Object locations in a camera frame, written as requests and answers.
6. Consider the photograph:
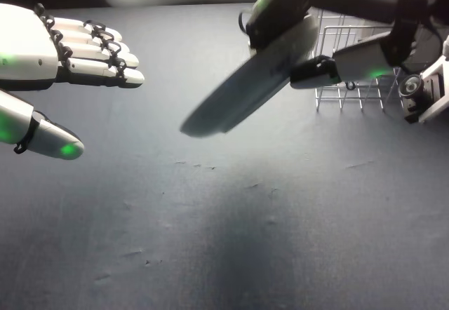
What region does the grey table cloth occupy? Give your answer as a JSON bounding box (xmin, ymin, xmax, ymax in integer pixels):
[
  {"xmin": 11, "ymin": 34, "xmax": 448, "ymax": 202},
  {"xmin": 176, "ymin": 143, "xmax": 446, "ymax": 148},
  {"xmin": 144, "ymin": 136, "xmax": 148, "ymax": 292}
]
[{"xmin": 0, "ymin": 3, "xmax": 449, "ymax": 310}]

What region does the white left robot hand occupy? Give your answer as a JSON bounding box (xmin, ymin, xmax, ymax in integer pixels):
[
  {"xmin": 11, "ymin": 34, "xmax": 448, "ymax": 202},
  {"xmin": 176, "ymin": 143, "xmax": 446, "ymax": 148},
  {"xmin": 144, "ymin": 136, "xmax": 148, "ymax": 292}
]
[{"xmin": 0, "ymin": 3, "xmax": 146, "ymax": 161}]

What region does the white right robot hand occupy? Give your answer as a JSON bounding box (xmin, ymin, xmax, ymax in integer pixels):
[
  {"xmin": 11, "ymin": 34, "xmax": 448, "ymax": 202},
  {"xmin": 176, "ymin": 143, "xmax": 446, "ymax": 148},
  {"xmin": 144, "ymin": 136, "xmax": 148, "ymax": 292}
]
[{"xmin": 240, "ymin": 0, "xmax": 449, "ymax": 90}]

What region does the metal wire dish rack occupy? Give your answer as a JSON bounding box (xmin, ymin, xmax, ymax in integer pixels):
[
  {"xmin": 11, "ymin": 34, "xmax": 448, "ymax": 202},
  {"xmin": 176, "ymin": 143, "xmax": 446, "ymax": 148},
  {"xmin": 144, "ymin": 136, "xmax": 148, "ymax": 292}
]
[{"xmin": 314, "ymin": 8, "xmax": 403, "ymax": 114}]

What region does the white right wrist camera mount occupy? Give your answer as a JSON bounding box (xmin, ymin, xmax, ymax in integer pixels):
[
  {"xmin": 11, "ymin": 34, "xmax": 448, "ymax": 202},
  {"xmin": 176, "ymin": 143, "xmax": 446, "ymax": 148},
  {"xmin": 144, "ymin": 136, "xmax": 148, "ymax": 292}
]
[{"xmin": 398, "ymin": 34, "xmax": 449, "ymax": 125}]

